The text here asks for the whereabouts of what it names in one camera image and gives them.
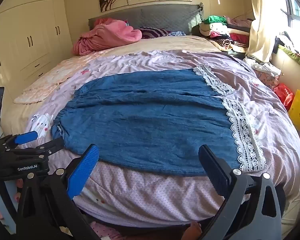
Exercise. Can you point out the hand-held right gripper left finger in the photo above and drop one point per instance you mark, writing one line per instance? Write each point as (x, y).
(83, 170)

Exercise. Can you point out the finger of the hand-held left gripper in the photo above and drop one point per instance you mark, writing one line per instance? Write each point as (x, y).
(47, 147)
(27, 137)

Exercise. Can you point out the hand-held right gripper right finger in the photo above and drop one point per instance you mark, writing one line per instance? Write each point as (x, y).
(213, 167)

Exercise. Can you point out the blue denim pants with lace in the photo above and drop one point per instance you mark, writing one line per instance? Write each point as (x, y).
(150, 115)

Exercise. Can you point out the person's right hand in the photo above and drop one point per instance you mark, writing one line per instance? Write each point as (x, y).
(193, 231)

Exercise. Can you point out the pink patterned pajamas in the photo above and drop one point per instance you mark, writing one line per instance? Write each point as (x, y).
(103, 231)

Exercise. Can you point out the pink printed quilt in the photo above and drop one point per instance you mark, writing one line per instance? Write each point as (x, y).
(265, 100)

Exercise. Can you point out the red plastic bag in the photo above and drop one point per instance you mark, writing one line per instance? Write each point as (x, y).
(283, 95)

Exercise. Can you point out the floral fabric bag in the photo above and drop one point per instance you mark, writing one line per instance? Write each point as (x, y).
(266, 80)

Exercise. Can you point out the cream wardrobe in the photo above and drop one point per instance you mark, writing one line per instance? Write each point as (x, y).
(27, 30)

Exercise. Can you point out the white plastic bag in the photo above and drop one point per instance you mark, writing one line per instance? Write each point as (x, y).
(265, 67)

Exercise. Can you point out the pink blanket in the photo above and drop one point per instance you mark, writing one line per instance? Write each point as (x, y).
(107, 37)

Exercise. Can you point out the beige bed sheet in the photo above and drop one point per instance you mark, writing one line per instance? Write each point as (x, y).
(165, 43)

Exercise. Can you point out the pile of folded clothes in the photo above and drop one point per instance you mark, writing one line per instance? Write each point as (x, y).
(222, 33)

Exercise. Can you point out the green windowsill cushion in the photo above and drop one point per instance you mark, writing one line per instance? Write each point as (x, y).
(295, 56)

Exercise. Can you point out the blue floral cloth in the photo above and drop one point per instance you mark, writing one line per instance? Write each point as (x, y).
(177, 33)

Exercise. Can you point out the striped dark pillow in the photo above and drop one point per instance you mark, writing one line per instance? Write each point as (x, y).
(155, 33)

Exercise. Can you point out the cream curtain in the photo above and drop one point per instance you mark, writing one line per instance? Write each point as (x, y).
(265, 25)

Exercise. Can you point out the grey padded headboard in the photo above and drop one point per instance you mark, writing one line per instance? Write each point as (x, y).
(165, 17)

